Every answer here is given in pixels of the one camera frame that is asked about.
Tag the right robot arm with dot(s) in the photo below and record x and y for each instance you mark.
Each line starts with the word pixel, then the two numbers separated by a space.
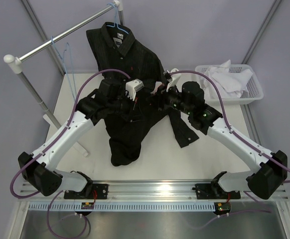
pixel 267 170

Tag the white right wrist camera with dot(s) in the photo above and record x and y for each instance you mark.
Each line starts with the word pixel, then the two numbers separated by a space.
pixel 172 78

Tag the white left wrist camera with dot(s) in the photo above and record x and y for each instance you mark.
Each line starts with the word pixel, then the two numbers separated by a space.
pixel 133 87

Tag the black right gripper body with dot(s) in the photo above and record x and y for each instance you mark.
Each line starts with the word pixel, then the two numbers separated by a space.
pixel 164 96

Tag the white slotted cable duct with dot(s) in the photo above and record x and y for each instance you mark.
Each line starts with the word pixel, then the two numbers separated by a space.
pixel 131 207

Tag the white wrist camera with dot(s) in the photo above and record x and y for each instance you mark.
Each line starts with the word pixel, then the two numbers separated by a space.
pixel 133 87
pixel 172 78

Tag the pink wire hanger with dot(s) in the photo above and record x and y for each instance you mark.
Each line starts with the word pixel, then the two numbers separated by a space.
pixel 157 85

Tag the light blue wire hanger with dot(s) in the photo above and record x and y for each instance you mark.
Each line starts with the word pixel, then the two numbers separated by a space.
pixel 67 63

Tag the black striped shirt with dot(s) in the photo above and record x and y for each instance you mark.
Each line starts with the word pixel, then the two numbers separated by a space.
pixel 114 49

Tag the white plastic basket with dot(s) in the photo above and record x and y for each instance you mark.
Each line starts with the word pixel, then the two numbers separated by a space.
pixel 254 90

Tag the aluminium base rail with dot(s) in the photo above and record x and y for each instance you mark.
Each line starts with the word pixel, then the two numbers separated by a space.
pixel 162 190

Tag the white dress shirt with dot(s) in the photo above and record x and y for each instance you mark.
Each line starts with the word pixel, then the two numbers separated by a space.
pixel 230 85

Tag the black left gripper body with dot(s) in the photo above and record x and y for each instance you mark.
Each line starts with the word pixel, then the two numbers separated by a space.
pixel 127 107

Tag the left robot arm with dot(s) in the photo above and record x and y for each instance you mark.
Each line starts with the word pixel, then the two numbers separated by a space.
pixel 40 166

